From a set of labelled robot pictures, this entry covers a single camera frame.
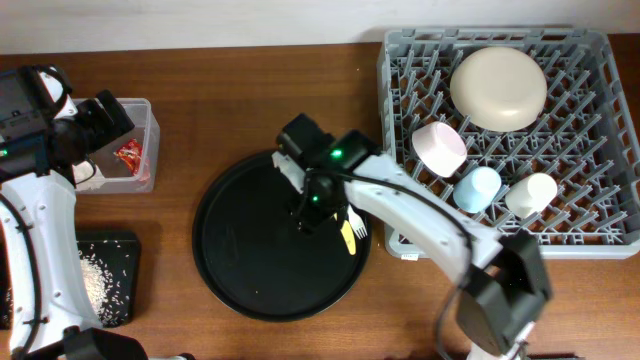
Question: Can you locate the white plastic fork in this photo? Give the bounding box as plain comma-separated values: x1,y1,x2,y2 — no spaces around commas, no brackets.
347,205,368,239

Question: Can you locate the yellow plastic spoon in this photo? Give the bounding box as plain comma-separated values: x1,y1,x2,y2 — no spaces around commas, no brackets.
340,220,357,256

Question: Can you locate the red snack wrapper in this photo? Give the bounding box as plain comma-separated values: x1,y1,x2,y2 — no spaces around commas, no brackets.
114,138,143,176

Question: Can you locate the pink small bowl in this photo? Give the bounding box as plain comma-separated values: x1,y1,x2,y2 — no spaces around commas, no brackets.
411,122,467,178

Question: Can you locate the light blue cup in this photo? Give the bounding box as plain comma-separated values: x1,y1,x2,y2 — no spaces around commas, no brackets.
453,167,502,213

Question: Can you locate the beige large bowl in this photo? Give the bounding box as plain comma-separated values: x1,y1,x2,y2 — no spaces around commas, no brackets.
450,47,547,133

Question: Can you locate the white cup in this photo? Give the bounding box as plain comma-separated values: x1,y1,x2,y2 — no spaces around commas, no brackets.
505,173,558,219

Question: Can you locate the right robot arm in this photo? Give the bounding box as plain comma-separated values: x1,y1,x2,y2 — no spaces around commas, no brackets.
272,113,553,359

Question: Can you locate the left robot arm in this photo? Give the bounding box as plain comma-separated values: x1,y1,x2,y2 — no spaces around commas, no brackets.
1,64,147,359

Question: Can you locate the grey dishwasher rack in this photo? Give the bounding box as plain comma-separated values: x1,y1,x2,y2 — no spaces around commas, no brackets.
377,28,639,259

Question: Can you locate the clear plastic bin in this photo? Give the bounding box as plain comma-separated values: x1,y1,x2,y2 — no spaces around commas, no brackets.
76,98,161,194

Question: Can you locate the round black tray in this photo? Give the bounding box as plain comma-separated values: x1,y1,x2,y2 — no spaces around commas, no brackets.
192,151,372,322

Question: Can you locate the pile of rice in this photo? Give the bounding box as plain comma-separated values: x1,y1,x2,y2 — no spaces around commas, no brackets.
78,240,133,328

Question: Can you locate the black rectangular tray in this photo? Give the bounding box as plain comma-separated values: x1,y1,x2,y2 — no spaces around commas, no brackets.
0,230,142,331

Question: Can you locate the black cable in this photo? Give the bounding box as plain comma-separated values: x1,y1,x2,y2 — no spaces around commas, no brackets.
304,169,476,360

